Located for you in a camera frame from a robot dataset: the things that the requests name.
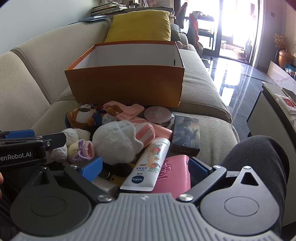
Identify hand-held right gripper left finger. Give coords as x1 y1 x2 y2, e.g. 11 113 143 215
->
30 156 115 204

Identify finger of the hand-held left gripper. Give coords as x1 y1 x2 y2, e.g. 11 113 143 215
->
0 129 36 141
43 132 67 151

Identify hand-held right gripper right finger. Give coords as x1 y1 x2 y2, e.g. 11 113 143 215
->
177 157 259 205

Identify cream crocheted doll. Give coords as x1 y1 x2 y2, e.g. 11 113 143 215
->
51 128 95 163

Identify pink embossed wallet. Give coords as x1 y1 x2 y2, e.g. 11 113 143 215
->
151 155 191 195

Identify white pink-striped plush toy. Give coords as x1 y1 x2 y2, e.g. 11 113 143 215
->
92 120 155 178

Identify dark photo card box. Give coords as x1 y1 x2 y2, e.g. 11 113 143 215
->
170 115 201 157

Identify white hand cream tube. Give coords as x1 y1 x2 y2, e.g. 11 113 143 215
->
120 137 171 192

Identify pink selfie stick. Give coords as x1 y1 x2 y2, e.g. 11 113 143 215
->
103 101 173 142

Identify orange cardboard box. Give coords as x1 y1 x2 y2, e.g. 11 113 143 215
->
65 41 185 107

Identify small white box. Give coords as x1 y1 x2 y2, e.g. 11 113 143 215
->
94 176 119 197

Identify beige fabric sofa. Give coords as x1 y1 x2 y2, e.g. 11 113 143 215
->
0 17 240 163

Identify person's leg in dark trousers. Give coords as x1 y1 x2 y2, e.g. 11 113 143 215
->
220 136 289 232

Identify round pink cosmetic compact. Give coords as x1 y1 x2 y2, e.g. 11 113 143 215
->
144 106 173 127

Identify white side table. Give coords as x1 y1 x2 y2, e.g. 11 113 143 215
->
246 82 296 139

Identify red packet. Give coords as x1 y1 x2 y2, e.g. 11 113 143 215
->
275 94 296 114

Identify blue folder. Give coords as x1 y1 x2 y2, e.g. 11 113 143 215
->
78 15 112 23

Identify black shelf rack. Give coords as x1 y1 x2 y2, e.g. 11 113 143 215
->
196 14 220 56

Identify grey patterned cushion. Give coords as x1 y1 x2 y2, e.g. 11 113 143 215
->
171 23 181 41

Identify copper vase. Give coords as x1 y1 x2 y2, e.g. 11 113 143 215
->
277 49 292 67

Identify yellow pillow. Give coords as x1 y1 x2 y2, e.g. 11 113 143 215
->
104 10 171 43

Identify stack of books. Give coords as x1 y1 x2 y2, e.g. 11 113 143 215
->
91 1 127 16

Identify red cloth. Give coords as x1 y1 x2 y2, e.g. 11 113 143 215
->
189 13 200 44

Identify dried flowers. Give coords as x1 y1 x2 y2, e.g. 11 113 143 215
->
273 33 287 50

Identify black office chair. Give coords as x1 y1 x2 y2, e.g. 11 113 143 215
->
176 2 188 29

